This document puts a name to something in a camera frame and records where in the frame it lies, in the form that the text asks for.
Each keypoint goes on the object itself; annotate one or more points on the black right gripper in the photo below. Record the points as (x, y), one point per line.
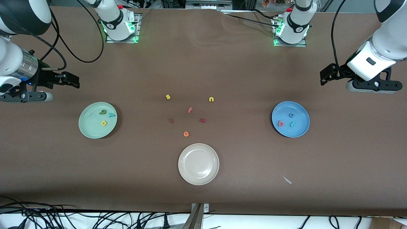
(44, 78)

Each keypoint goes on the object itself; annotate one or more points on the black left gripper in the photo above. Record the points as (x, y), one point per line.
(342, 71)

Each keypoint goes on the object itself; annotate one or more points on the green letter p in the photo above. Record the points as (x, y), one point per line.
(104, 112)

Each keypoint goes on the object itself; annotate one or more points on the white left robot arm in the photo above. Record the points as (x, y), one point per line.
(297, 22)

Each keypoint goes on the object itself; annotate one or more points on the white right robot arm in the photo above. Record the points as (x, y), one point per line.
(116, 19)

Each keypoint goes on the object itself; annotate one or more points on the green plate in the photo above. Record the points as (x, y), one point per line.
(92, 127)

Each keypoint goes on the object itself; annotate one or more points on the blue plate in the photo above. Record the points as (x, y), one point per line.
(299, 130)

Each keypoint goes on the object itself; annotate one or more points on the brown table cover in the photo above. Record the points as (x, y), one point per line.
(63, 165)

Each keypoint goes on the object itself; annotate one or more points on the orange decoration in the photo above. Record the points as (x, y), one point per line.
(273, 2)

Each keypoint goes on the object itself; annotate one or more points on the white paper scrap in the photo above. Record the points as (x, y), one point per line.
(287, 180)

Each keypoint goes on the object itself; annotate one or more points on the beige plate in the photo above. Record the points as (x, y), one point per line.
(198, 164)

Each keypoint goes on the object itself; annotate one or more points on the cardboard box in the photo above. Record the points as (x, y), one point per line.
(388, 223)

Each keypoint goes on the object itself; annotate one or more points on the dark metal beam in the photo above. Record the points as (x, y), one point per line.
(194, 219)

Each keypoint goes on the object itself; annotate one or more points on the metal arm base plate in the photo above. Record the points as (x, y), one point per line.
(303, 45)
(108, 39)

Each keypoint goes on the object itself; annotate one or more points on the grey metal frame equipment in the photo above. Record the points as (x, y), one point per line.
(208, 3)

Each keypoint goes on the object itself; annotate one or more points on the silver metal bracket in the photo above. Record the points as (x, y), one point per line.
(206, 208)

